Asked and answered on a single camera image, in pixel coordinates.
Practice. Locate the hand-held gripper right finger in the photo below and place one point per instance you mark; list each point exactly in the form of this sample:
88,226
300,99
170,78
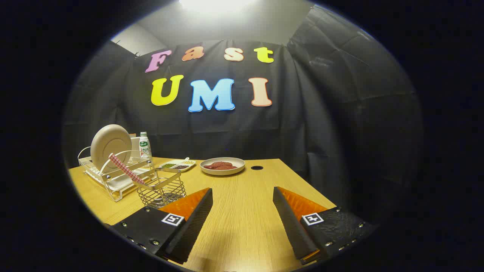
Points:
291,226

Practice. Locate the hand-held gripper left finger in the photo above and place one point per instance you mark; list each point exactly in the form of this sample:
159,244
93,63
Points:
193,230

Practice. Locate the beige plate with patties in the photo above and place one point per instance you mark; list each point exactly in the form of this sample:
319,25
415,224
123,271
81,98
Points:
223,172

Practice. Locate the white divided condiment dish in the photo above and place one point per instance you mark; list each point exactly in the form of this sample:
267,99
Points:
172,163

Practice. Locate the red meat patty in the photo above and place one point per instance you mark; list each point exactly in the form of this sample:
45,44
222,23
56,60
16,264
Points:
215,164
230,167

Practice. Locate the white drink bottle green label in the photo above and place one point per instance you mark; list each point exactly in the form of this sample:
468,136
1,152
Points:
144,149

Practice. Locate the black backdrop cloth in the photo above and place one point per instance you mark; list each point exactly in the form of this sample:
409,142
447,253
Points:
321,113

